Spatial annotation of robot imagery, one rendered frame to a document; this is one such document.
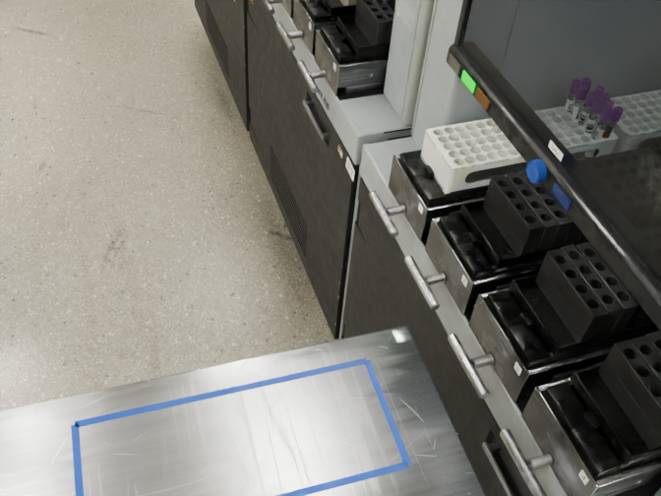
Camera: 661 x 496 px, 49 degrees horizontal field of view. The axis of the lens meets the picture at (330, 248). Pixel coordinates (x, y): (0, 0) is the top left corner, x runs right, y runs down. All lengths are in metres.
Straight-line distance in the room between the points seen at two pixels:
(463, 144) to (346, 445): 0.52
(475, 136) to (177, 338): 1.05
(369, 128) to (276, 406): 0.66
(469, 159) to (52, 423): 0.68
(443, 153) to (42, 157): 1.66
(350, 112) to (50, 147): 1.39
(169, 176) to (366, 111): 1.10
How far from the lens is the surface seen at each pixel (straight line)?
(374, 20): 1.40
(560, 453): 0.93
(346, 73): 1.40
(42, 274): 2.15
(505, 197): 1.04
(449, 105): 1.19
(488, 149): 1.15
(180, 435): 0.83
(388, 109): 1.41
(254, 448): 0.82
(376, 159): 1.28
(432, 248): 1.11
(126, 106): 2.69
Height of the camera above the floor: 1.54
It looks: 46 degrees down
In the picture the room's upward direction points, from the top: 5 degrees clockwise
